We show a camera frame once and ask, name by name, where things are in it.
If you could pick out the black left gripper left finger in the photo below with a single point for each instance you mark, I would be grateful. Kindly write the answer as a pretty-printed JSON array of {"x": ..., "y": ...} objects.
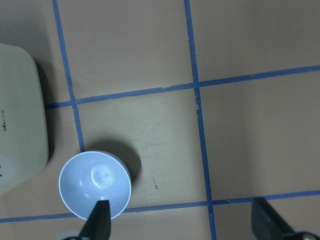
[{"x": 98, "y": 224}]

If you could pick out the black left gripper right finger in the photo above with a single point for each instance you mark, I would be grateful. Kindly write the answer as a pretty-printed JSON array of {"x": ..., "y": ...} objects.
[{"x": 267, "y": 224}]

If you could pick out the blue bowl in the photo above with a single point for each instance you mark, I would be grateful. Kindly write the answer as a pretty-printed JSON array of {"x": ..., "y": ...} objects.
[{"x": 93, "y": 176}]

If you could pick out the silver white toaster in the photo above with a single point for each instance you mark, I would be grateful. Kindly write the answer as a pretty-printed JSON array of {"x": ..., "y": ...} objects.
[{"x": 24, "y": 147}]

